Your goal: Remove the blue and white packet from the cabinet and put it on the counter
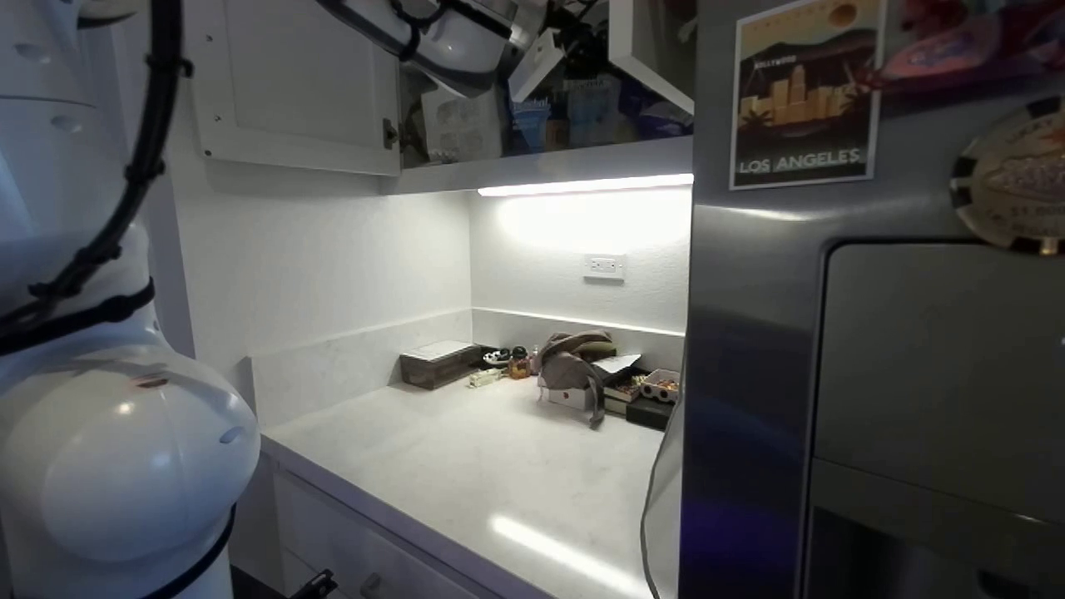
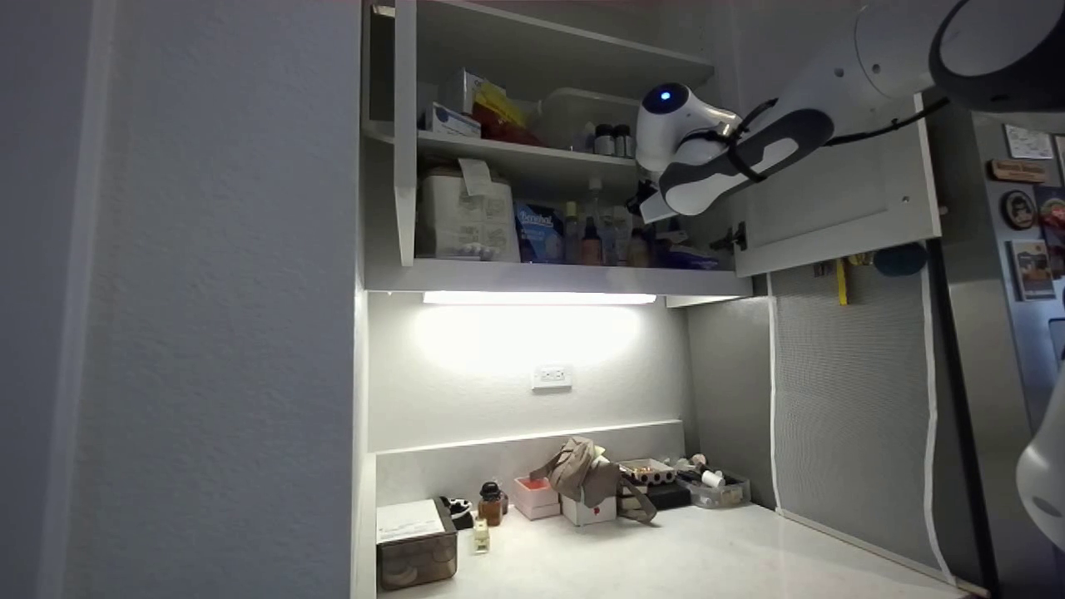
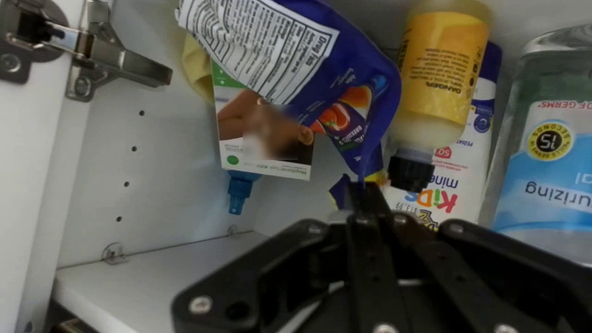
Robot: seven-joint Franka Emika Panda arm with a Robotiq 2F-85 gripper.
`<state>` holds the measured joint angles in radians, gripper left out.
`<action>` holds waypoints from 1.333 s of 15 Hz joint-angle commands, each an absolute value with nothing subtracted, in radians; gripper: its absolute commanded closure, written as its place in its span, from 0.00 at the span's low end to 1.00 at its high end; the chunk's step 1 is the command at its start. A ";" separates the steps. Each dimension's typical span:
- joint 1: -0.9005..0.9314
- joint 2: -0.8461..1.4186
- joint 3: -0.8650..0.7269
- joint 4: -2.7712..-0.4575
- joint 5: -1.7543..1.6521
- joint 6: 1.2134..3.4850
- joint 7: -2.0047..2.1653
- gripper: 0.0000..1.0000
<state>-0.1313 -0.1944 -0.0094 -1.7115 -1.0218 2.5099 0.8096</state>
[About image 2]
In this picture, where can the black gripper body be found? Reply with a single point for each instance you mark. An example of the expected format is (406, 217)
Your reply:
(651, 201)

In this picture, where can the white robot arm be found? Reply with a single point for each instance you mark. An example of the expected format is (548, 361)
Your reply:
(875, 56)

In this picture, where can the small blue packet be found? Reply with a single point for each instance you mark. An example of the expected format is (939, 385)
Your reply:
(539, 235)

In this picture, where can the under-cabinet light strip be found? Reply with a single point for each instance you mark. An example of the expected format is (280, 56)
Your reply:
(538, 298)

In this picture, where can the yellow and red packet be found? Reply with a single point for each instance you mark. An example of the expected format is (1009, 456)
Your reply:
(497, 107)

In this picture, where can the white panelled cabinet door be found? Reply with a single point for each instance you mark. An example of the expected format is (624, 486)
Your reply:
(842, 188)
(403, 136)

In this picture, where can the dark small bottles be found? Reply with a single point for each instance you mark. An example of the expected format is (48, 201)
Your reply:
(610, 142)

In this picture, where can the clear plastic container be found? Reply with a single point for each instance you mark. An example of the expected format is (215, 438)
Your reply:
(601, 111)

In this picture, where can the yellow hanging tool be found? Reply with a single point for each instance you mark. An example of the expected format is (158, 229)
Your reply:
(842, 285)

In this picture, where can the small white box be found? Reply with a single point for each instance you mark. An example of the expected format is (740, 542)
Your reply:
(449, 121)

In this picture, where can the blue round item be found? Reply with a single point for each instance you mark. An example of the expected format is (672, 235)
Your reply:
(899, 262)

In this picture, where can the crumpled brown paper bag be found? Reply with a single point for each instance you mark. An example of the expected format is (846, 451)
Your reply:
(584, 471)

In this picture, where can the dark tray with small items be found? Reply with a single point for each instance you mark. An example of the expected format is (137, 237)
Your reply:
(656, 484)

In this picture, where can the grey shallow tray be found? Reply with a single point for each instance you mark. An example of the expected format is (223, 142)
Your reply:
(718, 495)

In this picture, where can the white open box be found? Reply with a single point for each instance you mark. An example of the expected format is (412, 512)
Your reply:
(586, 512)

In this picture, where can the pink box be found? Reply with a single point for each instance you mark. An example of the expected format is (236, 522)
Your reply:
(538, 499)

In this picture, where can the brown small bottle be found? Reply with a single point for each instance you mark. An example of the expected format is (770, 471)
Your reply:
(492, 505)

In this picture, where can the black small item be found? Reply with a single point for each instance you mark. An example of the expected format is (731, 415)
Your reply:
(458, 513)

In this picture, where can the round dark magnet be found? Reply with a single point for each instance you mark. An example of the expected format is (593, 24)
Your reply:
(1017, 209)

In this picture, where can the brown bar magnet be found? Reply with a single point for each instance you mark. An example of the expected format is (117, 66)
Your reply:
(1018, 171)

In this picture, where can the pale small bottle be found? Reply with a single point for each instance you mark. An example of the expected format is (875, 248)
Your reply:
(481, 538)

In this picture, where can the white card magnet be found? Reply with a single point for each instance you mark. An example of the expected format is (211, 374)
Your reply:
(1028, 142)

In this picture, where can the framed picture magnet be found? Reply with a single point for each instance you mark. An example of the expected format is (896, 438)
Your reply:
(1031, 269)

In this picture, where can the brown cardboard box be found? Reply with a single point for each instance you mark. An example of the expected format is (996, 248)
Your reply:
(412, 544)

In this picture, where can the stainless steel refrigerator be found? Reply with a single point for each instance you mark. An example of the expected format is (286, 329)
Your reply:
(1000, 443)

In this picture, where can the white wall cabinet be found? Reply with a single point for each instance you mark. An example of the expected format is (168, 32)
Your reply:
(521, 274)

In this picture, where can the white wall outlet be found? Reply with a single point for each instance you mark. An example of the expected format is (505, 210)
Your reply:
(551, 378)

